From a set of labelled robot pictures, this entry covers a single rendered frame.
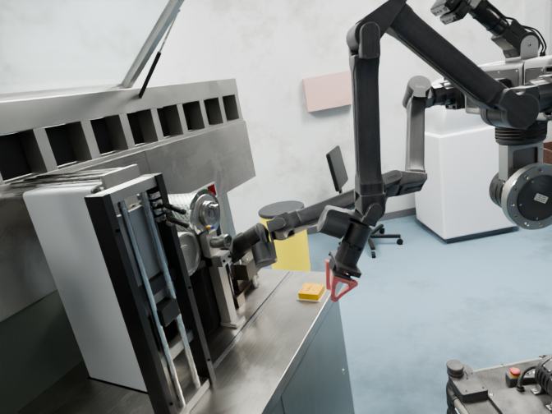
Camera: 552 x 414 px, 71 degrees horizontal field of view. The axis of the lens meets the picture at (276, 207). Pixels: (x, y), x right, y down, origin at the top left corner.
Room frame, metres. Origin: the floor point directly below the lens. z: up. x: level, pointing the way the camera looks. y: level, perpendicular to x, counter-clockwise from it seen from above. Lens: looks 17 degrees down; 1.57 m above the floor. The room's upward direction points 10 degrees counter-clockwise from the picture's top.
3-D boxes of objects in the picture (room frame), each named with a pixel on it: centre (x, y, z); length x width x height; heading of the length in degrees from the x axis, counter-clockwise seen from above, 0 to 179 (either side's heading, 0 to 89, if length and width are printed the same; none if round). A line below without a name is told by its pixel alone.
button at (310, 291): (1.16, -0.07, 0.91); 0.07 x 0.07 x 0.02; 62
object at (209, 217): (1.12, 0.20, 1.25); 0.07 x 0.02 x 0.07; 152
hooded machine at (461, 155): (3.44, -1.76, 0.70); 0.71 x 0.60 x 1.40; 91
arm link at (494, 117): (0.90, -0.58, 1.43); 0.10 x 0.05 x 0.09; 91
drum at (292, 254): (3.12, -0.04, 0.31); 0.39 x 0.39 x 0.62
